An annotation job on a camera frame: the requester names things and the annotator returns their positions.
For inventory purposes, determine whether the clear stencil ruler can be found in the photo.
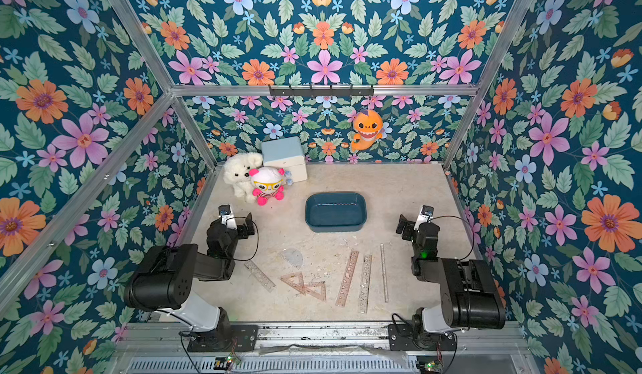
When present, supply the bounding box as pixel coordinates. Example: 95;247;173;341
358;255;372;314

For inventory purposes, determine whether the pink stencil ruler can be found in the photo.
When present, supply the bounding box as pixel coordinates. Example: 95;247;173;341
335;250;359;308

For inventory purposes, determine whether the teal plastic storage box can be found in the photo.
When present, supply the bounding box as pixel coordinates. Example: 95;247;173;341
304;192;368;233

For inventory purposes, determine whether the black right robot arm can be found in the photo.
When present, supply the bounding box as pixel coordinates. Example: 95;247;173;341
396;215;506;338

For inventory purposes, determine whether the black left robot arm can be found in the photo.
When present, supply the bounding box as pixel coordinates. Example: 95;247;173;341
124;214;257;340

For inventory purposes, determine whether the white blue storage box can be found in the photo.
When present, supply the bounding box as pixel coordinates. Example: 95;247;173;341
262;137;308;183

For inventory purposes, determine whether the clear short ruler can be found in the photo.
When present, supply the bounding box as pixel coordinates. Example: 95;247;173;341
244;260;276;292

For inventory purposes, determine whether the pink white plush doll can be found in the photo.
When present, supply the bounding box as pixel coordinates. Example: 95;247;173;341
249;167;286;206

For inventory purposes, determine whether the clear protractor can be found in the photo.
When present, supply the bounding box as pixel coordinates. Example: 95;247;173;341
280;248;304;268

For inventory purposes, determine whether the white fluffy plush dog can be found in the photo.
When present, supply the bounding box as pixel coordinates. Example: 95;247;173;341
223;153;263;203

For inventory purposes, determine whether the pink triangle set square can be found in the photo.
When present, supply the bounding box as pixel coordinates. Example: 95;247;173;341
279;272;306;295

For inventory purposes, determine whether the pink small triangle square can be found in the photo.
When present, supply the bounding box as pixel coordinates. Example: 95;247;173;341
304;281;327;301

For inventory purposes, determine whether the orange shark plush toy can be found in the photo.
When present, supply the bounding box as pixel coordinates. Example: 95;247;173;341
350;109;385;153

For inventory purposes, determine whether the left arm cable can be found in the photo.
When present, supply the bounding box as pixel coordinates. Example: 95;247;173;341
231;216;260;263

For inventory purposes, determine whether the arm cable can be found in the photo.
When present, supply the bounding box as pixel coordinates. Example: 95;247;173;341
231;216;260;263
430;215;476;262

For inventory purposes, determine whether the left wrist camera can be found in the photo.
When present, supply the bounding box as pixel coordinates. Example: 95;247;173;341
218;204;237;230

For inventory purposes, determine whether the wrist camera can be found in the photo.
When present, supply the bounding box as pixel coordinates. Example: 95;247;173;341
218;204;237;230
414;205;434;231

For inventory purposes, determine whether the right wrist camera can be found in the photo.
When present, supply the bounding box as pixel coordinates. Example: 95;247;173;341
414;205;434;231

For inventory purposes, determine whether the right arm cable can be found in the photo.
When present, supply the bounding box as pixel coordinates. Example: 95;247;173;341
430;215;476;262

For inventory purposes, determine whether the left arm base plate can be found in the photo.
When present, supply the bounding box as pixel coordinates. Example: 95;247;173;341
187;324;258;353

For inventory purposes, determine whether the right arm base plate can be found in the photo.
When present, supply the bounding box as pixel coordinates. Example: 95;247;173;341
387;323;458;352

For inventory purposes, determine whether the black wall hook rail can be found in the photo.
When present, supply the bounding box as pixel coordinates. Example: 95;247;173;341
269;85;375;98

